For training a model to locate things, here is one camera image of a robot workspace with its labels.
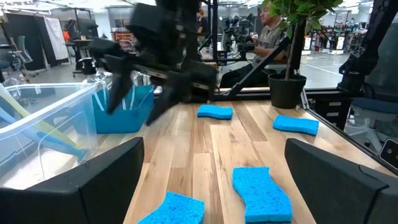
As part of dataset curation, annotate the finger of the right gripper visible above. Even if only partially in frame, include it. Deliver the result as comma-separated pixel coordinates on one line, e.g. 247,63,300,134
146,76,193,125
106,58,133,114

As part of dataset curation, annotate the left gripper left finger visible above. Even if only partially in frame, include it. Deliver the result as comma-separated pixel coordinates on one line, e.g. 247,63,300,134
76,137,146,224

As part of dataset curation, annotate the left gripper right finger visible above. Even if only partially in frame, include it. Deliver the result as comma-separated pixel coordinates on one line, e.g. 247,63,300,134
284,139,389,224

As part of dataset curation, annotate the clear glass soap dispenser bottle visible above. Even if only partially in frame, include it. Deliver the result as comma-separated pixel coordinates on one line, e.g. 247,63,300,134
123,70,150,110
76,57,106,110

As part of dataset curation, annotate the blue cellulose sponge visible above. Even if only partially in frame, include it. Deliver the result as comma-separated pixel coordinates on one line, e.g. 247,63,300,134
197,104,234,121
231,166,294,224
136,190,206,224
272,114,320,137

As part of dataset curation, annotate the blue bristle dish brush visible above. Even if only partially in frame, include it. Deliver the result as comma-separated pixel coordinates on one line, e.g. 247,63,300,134
0,107,88,162

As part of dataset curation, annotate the green bristle dish brush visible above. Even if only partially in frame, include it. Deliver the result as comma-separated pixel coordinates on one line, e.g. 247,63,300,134
0,83,78,150

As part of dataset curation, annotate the blue plastic bin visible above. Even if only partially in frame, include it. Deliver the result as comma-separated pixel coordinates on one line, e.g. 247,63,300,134
91,84,155,134

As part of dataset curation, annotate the clear plastic bin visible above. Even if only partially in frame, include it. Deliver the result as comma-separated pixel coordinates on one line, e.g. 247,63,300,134
0,82,100,187

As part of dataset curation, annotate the person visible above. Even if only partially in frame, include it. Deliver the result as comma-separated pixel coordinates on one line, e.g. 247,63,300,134
197,7,210,41
219,2,299,90

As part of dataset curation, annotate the white base office chair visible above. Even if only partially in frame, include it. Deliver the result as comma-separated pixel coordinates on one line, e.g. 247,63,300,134
343,96,398,153

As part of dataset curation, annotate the white hanging sheet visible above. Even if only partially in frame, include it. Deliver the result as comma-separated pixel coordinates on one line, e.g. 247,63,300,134
43,17,70,62

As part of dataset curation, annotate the grey office chair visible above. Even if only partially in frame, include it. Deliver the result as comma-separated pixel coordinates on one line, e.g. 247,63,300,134
0,34,35,82

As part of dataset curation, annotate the black plant pot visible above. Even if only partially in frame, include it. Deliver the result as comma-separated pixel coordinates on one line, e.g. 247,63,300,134
267,73,308,110

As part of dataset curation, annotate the black partition panel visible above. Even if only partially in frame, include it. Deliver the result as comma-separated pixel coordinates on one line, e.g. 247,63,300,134
4,12,47,71

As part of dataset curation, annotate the green leafy plant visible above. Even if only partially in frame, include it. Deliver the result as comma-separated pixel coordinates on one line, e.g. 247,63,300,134
259,0,345,82

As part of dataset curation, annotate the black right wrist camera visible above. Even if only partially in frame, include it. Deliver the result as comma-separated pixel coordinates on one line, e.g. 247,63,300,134
129,2,177,43

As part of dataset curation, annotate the black table-level camera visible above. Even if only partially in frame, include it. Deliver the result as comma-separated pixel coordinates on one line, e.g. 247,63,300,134
378,138,398,169

